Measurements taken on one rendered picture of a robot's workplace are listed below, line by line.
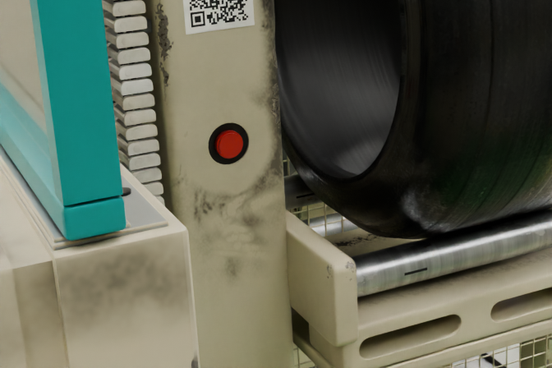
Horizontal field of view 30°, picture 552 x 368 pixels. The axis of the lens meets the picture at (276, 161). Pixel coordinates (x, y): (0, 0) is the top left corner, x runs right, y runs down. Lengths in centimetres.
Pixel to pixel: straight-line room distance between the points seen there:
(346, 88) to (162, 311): 116
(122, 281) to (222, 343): 85
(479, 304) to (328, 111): 40
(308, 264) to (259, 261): 6
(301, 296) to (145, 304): 83
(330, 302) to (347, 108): 45
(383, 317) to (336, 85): 45
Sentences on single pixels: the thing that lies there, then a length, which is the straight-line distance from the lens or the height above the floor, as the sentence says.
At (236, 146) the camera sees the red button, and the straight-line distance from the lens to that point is 109.
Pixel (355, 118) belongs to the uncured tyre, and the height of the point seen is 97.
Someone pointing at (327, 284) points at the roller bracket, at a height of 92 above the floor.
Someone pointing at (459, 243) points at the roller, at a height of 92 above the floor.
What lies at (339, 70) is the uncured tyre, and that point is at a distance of 148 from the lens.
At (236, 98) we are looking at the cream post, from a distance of 108.
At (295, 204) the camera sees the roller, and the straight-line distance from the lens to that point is 138.
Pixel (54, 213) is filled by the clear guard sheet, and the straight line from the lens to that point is 33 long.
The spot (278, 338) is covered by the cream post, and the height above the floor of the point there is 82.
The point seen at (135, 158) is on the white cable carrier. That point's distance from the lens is 107.
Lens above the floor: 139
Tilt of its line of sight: 19 degrees down
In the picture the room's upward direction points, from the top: 3 degrees counter-clockwise
